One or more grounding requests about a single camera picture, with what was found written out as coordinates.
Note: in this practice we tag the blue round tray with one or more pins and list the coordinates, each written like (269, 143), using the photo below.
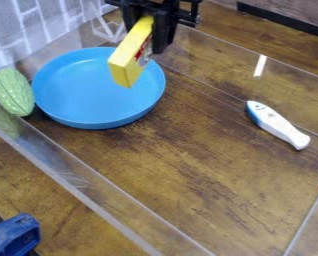
(80, 96)

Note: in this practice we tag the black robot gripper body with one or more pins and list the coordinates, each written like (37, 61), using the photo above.
(185, 9)

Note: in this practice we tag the clear acrylic enclosure wall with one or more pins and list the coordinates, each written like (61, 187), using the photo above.
(194, 181)

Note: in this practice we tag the yellow butter brick toy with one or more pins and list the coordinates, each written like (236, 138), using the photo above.
(133, 54)

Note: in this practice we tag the green ridged gourd toy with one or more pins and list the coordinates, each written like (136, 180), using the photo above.
(17, 95)

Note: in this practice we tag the white and blue fish toy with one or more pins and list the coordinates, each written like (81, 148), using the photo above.
(276, 124)

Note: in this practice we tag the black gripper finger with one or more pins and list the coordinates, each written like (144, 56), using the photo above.
(164, 30)
(132, 13)

